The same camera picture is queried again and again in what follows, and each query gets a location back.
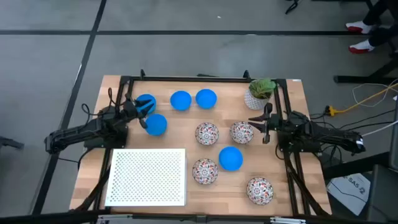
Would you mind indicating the white printed cardboard box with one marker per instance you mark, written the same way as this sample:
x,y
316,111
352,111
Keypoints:
x,y
348,189

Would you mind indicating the blue plastic mini bowl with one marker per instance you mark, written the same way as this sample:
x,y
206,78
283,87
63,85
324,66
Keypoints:
x,y
157,125
206,99
230,158
180,100
146,96

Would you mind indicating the floral patterned black bowl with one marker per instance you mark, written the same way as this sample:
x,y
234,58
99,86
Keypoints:
x,y
241,132
260,190
206,133
205,171

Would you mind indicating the person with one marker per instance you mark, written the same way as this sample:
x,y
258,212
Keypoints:
x,y
376,12

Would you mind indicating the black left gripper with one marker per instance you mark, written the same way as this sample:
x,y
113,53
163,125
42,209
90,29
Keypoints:
x,y
130,109

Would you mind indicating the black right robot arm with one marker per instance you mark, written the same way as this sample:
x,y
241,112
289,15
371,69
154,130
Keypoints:
x,y
326,133

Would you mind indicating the black office desk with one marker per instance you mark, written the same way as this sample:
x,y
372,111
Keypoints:
x,y
357,79

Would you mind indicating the black floor stand bar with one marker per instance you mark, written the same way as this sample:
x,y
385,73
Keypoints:
x,y
351,168

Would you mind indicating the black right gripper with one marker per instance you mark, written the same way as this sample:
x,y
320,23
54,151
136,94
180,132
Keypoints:
x,y
273,124

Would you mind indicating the potted plant triangle-patterned pot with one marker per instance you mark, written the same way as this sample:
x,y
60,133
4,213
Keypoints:
x,y
258,93

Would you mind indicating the white perforated mat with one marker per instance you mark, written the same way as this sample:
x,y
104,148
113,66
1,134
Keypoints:
x,y
146,177

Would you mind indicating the black aluminium rig frame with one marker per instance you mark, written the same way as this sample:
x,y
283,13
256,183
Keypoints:
x,y
202,79

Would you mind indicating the dark grey stand foot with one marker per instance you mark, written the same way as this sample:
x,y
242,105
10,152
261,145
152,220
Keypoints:
x,y
11,143

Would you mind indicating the dark grey cabinet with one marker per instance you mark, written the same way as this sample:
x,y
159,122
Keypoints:
x,y
384,193

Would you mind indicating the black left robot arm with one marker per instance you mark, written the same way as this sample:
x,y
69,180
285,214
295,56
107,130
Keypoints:
x,y
77,132

